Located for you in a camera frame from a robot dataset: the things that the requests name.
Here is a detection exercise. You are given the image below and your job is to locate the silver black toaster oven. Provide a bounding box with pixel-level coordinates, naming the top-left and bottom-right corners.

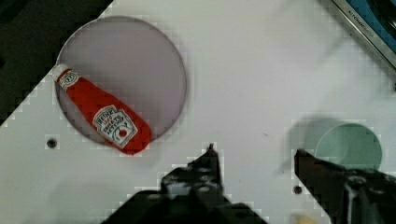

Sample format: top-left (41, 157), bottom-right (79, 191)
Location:
top-left (330, 0), bottom-right (396, 68)

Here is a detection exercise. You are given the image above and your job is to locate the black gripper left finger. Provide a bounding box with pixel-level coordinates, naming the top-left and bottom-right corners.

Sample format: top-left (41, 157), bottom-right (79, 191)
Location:
top-left (102, 145), bottom-right (268, 224)

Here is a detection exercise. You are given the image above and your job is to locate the round grey plate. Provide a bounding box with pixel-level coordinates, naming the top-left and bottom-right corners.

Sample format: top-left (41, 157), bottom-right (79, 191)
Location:
top-left (57, 16), bottom-right (188, 140)

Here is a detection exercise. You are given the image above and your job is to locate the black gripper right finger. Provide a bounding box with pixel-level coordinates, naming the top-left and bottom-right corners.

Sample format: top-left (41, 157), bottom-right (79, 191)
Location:
top-left (294, 149), bottom-right (396, 224)

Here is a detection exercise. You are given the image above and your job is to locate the red ketchup bottle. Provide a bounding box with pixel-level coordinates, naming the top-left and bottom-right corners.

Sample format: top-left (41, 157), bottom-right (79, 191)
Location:
top-left (49, 64), bottom-right (152, 155)

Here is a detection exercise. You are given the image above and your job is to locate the light green mug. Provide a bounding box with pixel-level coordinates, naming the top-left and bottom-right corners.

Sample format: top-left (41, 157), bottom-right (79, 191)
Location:
top-left (314, 123), bottom-right (383, 170)

